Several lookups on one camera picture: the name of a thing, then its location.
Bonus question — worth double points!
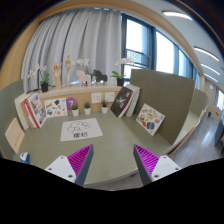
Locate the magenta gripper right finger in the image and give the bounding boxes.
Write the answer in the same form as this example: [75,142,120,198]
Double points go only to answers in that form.
[133,143,183,186]

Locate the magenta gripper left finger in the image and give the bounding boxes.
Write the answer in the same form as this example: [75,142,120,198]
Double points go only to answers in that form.
[44,143,95,187]

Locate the white mouse pad with drawing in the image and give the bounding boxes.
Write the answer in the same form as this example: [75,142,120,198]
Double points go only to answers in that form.
[60,118,103,142]

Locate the illustrated card on right partition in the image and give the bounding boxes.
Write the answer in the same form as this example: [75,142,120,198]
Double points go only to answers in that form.
[136,104,165,136]

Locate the small potted plant left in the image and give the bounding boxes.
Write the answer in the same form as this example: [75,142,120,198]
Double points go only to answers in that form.
[71,104,79,117]

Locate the small potted plant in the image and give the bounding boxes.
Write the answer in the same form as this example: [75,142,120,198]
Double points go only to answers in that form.
[101,100,108,114]
[71,104,79,117]
[84,102,91,115]

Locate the small potted plant middle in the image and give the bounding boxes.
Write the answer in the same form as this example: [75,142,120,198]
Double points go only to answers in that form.
[84,102,91,115]

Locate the white book behind black book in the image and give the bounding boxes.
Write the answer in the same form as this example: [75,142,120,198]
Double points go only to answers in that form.
[119,84,140,117]

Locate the blue and white object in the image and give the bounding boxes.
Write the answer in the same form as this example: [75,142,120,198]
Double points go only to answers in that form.
[20,152,30,164]

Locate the small potted plant right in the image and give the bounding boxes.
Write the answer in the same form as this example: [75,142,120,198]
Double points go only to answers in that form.
[101,100,108,114]

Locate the illustrated sticker card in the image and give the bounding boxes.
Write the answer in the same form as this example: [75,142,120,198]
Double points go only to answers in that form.
[44,98,68,117]

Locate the purple round number sign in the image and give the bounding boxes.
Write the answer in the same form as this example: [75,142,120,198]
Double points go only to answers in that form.
[66,97,78,110]

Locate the wooden shelf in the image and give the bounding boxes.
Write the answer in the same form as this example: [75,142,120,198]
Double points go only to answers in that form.
[38,84,120,113]

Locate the black book leaning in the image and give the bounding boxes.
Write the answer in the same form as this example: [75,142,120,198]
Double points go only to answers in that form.
[111,87,133,118]

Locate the colourful book on left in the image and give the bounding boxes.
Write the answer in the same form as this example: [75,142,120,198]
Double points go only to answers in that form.
[21,93,47,129]

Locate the green right partition panel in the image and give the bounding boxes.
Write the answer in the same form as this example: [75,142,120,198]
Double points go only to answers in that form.
[130,69,195,144]

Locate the beige card on left partition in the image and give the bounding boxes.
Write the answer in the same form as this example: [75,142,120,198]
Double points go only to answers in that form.
[5,118,25,153]

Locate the pink wooden horse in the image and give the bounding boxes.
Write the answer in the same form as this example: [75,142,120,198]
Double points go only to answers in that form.
[76,70,91,87]

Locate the white orchid black pot right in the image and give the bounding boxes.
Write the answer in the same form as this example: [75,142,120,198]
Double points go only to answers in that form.
[110,57,134,86]

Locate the white orchid black pot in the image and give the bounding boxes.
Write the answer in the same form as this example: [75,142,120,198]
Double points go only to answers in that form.
[27,64,49,92]
[110,57,134,86]

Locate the black wooden horse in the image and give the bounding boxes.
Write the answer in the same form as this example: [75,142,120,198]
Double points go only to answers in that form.
[93,70,108,82]

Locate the wooden hand model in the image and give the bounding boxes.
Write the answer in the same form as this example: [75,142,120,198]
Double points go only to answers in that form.
[52,63,61,90]

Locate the wooden mannequin figure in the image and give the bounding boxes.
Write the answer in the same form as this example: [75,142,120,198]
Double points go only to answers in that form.
[65,54,75,86]

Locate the white orchid behind horses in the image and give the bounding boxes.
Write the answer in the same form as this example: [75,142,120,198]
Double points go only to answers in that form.
[76,58,93,78]

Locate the white orchid black pot left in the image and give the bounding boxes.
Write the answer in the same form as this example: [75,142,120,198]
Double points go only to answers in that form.
[27,64,49,92]

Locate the grey curtain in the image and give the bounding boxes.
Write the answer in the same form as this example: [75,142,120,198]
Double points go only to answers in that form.
[21,8,121,92]

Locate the white wall socket left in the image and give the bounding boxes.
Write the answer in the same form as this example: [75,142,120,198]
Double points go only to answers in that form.
[91,93,102,104]

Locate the white wall socket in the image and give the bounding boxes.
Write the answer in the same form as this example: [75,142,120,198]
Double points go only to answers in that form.
[105,92,115,102]
[91,93,102,104]

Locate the white wall socket right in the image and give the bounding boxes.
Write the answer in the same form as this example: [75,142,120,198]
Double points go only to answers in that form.
[105,92,115,102]

